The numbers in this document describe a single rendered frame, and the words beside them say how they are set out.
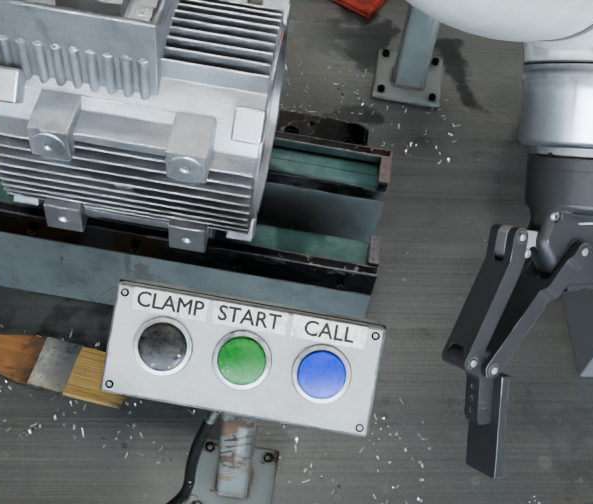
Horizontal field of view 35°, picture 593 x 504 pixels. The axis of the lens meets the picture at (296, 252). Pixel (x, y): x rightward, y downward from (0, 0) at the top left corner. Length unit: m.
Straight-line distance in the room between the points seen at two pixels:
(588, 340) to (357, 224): 0.24
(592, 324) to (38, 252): 0.51
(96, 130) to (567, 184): 0.33
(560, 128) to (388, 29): 0.60
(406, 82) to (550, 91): 0.50
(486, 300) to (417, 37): 0.51
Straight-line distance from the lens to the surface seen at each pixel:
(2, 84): 0.71
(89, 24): 0.67
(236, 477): 0.78
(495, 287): 0.61
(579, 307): 0.94
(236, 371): 0.58
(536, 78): 0.63
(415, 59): 1.08
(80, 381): 0.87
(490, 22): 0.49
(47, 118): 0.69
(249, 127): 0.67
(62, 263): 0.87
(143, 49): 0.67
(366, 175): 0.87
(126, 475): 0.84
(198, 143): 0.67
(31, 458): 0.86
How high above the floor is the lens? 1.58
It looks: 55 degrees down
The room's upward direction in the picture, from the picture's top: 9 degrees clockwise
